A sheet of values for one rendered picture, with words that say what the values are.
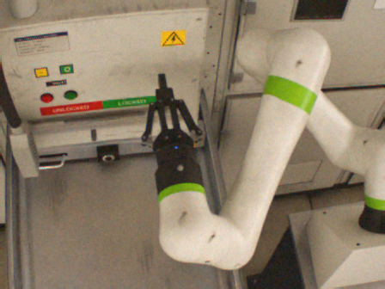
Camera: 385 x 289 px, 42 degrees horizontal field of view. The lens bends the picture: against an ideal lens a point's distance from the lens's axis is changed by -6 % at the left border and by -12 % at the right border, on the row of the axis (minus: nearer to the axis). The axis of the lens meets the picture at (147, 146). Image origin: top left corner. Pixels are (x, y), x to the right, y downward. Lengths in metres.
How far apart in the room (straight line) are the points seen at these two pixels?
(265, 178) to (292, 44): 0.28
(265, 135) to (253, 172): 0.08
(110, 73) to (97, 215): 0.41
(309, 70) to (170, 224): 0.41
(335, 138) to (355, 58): 0.42
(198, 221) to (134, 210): 0.51
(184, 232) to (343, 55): 0.95
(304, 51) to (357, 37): 0.61
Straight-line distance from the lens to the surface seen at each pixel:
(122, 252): 1.43
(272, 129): 1.07
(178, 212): 1.00
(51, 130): 1.38
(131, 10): 1.15
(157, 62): 1.26
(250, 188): 1.07
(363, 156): 1.39
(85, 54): 1.22
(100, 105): 1.37
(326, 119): 1.38
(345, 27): 1.63
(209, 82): 1.70
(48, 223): 1.48
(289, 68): 1.09
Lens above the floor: 2.17
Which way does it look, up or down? 57 degrees down
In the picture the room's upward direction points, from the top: straight up
